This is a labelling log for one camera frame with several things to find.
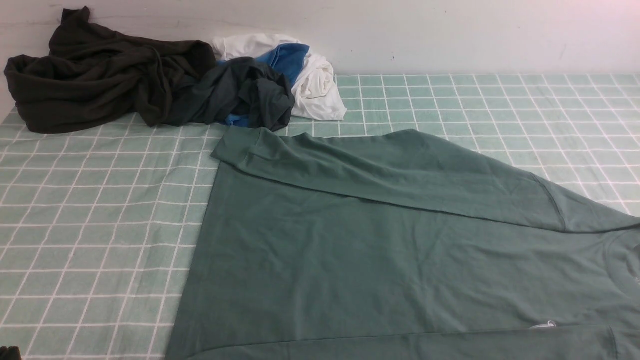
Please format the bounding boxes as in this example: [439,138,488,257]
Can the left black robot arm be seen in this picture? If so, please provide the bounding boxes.
[0,346,22,360]

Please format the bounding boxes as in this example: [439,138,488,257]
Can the green checkered tablecloth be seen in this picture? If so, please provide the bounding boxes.
[0,73,640,360]

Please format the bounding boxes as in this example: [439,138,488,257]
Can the dark green crumpled garment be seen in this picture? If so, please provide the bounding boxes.
[162,57,295,132]

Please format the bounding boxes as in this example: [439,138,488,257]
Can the green long sleeve shirt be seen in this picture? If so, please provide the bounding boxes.
[165,127,640,360]

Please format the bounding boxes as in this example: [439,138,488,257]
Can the dark brown crumpled garment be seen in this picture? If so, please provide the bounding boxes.
[4,7,217,134]

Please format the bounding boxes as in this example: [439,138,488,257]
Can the blue crumpled garment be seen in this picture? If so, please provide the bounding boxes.
[222,43,309,132]

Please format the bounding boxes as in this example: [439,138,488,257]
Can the white crumpled garment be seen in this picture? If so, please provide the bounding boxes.
[211,33,346,121]

